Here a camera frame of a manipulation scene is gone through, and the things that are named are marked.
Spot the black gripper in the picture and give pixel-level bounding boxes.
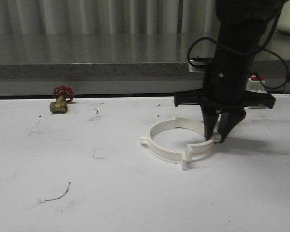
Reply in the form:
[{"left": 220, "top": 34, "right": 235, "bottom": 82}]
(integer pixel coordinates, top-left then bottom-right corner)
[{"left": 174, "top": 65, "right": 276, "bottom": 143}]

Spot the white half pipe clamp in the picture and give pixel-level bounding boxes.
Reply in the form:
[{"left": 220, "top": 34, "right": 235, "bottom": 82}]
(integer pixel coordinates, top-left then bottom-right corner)
[
  {"left": 175, "top": 117, "right": 221, "bottom": 162},
  {"left": 141, "top": 117, "right": 189, "bottom": 170}
]

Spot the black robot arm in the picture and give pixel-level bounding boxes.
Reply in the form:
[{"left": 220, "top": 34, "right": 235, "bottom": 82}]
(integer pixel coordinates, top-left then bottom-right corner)
[{"left": 174, "top": 0, "right": 284, "bottom": 141}]

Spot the brass valve red handwheel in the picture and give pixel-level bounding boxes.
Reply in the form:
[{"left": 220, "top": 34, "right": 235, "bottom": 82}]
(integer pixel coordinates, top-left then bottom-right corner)
[{"left": 49, "top": 85, "right": 75, "bottom": 114}]

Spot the grey stone counter slab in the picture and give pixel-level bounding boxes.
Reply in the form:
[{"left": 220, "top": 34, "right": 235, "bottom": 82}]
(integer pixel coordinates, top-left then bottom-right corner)
[{"left": 0, "top": 33, "right": 290, "bottom": 80}]

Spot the white circuit breaker red switch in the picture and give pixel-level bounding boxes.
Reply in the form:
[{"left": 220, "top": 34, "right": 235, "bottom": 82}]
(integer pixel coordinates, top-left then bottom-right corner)
[{"left": 246, "top": 75, "right": 267, "bottom": 93}]

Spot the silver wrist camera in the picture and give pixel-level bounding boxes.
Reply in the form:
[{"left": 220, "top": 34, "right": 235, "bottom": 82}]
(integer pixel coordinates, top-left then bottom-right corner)
[{"left": 188, "top": 57, "right": 213, "bottom": 73}]

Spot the black camera cable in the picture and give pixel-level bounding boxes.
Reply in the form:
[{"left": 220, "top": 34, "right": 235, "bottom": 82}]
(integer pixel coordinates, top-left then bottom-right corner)
[{"left": 187, "top": 4, "right": 289, "bottom": 92}]

